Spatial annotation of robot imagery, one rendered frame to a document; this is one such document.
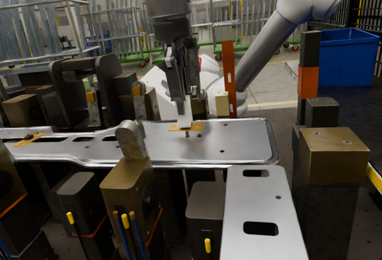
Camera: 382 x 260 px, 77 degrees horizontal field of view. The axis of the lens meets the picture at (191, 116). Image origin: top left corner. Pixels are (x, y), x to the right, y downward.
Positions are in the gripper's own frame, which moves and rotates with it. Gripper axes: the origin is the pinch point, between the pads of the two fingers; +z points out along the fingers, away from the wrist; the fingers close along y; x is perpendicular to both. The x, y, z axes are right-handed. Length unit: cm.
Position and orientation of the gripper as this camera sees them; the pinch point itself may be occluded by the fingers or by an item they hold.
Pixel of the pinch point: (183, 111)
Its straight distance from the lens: 56.6
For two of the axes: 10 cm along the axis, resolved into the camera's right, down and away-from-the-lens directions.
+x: -9.7, 0.4, 2.2
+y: 1.9, -3.9, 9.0
